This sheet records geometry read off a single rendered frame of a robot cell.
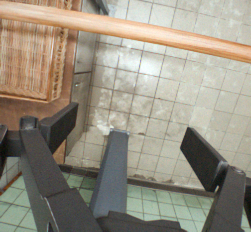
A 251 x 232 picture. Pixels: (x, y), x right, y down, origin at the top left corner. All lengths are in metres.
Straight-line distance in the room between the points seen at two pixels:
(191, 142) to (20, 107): 1.07
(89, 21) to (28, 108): 0.90
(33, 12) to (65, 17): 0.06
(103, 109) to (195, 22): 1.14
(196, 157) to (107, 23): 0.23
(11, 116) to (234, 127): 1.93
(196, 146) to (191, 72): 1.43
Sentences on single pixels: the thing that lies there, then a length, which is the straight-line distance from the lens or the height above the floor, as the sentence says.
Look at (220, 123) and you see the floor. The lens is 1.82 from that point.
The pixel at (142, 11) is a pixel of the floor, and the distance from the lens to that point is 1.56.
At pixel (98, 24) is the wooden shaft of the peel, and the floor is 1.20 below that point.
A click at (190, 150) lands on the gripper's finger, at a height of 1.33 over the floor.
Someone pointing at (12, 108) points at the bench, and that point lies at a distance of 1.19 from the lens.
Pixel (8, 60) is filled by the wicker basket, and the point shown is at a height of 0.59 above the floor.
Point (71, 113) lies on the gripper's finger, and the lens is 0.17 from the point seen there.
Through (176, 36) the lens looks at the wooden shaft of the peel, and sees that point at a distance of 0.30.
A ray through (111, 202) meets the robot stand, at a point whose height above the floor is 0.88.
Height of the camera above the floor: 1.49
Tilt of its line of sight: 75 degrees down
